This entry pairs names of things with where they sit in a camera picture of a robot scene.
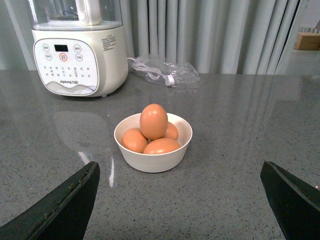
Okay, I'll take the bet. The brown egg in bowl front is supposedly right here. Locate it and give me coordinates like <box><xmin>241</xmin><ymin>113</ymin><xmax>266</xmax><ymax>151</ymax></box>
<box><xmin>143</xmin><ymin>138</ymin><xmax>181</xmax><ymax>155</ymax></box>

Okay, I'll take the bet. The brown egg in bowl back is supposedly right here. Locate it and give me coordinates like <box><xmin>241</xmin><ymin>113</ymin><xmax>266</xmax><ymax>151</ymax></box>
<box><xmin>163</xmin><ymin>122</ymin><xmax>179</xmax><ymax>140</ymax></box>

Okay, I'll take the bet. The cardboard box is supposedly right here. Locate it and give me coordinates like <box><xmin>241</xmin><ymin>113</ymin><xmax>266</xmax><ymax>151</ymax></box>
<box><xmin>294</xmin><ymin>32</ymin><xmax>320</xmax><ymax>51</ymax></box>

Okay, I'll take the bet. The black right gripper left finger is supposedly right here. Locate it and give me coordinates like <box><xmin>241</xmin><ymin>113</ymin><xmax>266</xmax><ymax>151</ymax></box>
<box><xmin>0</xmin><ymin>161</ymin><xmax>100</xmax><ymax>240</ymax></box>

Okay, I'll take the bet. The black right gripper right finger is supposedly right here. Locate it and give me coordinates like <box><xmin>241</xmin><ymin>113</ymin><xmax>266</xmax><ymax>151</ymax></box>
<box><xmin>260</xmin><ymin>161</ymin><xmax>320</xmax><ymax>240</ymax></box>

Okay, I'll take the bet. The clear plastic bag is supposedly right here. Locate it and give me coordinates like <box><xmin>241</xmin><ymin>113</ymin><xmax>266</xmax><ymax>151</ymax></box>
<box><xmin>127</xmin><ymin>54</ymin><xmax>201</xmax><ymax>89</ymax></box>

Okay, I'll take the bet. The white round bowl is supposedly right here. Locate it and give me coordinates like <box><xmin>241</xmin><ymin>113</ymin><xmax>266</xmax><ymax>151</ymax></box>
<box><xmin>114</xmin><ymin>113</ymin><xmax>193</xmax><ymax>173</ymax></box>

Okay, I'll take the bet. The cream Joyoung blender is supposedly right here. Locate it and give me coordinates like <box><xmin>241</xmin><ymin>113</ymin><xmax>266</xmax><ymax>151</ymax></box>
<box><xmin>28</xmin><ymin>0</ymin><xmax>129</xmax><ymax>97</ymax></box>

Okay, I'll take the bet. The white power cable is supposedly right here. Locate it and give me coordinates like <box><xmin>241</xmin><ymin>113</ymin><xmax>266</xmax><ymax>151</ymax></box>
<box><xmin>126</xmin><ymin>57</ymin><xmax>175</xmax><ymax>88</ymax></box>

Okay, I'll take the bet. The brown top egg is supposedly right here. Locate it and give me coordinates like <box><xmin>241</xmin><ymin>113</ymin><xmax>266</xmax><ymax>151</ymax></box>
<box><xmin>139</xmin><ymin>103</ymin><xmax>168</xmax><ymax>141</ymax></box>

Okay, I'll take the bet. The brown egg in bowl left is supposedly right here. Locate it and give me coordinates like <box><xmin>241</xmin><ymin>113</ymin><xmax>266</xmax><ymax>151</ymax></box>
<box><xmin>121</xmin><ymin>127</ymin><xmax>149</xmax><ymax>154</ymax></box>

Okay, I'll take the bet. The brown egg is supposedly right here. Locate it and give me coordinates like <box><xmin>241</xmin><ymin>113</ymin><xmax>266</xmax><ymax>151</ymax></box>
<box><xmin>121</xmin><ymin>127</ymin><xmax>149</xmax><ymax>154</ymax></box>
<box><xmin>163</xmin><ymin>122</ymin><xmax>179</xmax><ymax>140</ymax></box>
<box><xmin>143</xmin><ymin>138</ymin><xmax>181</xmax><ymax>155</ymax></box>
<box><xmin>139</xmin><ymin>103</ymin><xmax>168</xmax><ymax>141</ymax></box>

